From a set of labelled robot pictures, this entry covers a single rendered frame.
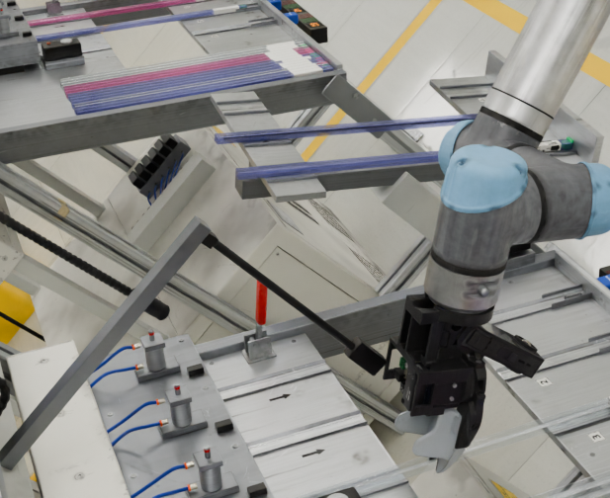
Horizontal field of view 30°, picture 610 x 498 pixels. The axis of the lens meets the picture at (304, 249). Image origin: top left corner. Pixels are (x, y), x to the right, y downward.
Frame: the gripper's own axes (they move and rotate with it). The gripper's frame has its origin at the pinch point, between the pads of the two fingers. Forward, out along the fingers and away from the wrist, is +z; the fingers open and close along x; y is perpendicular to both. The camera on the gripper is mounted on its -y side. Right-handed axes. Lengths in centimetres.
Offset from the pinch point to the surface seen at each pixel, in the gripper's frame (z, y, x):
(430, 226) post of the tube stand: 0, -25, -53
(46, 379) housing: 0.7, 38.6, -23.1
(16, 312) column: 154, 1, -295
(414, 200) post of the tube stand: -5, -22, -53
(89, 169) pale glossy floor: 114, -34, -338
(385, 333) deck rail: 3.3, -7.4, -29.9
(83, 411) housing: 0.2, 36.0, -15.6
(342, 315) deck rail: -0.1, -0.6, -29.9
